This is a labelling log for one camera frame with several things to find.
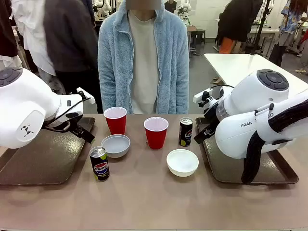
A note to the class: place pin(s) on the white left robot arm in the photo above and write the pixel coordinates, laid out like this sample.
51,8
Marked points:
21,108

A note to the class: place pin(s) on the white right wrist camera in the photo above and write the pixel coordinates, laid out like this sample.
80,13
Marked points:
202,94

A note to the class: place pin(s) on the person in dark grey jacket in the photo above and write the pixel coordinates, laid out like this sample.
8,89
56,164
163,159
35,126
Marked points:
69,43

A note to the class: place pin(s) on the person in blue patterned shirt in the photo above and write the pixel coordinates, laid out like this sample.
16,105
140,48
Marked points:
288,21

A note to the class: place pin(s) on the person in blue fleece jacket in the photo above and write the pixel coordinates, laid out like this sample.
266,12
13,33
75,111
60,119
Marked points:
115,60

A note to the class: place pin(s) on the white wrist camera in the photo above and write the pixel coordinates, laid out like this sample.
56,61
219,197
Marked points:
84,95
202,94

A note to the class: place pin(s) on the black Pepsi can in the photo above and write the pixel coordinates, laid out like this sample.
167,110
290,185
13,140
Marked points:
185,133
99,166

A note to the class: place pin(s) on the brown plastic tray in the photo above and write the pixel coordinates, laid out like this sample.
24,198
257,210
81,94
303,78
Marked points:
45,158
228,168

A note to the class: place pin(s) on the black tripod stand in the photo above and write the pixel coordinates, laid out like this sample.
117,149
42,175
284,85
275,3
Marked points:
261,26

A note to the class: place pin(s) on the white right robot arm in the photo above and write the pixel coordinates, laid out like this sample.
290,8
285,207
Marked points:
252,101

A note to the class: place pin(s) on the person in maroon top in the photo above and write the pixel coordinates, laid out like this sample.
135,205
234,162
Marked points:
7,26

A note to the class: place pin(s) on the person in black with orange shorts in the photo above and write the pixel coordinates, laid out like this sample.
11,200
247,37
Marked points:
237,21

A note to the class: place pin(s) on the red plastic cup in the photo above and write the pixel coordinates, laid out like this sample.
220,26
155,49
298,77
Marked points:
116,125
156,137

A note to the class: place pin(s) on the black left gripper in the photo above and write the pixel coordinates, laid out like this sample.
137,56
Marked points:
72,120

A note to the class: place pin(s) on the person in white shirt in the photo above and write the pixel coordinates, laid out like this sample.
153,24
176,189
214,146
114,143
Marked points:
31,29

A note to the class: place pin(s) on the grey bowl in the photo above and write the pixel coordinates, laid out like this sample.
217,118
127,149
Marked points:
115,146

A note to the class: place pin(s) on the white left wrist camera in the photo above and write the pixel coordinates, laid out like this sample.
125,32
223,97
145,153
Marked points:
84,95

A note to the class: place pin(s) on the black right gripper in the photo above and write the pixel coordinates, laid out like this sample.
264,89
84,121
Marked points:
211,119

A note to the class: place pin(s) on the white background workbench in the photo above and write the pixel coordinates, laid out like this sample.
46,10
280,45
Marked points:
264,31

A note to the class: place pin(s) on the white bowl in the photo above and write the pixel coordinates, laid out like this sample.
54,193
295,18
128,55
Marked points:
183,163

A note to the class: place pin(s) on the white folding table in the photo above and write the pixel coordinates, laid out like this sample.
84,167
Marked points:
231,67

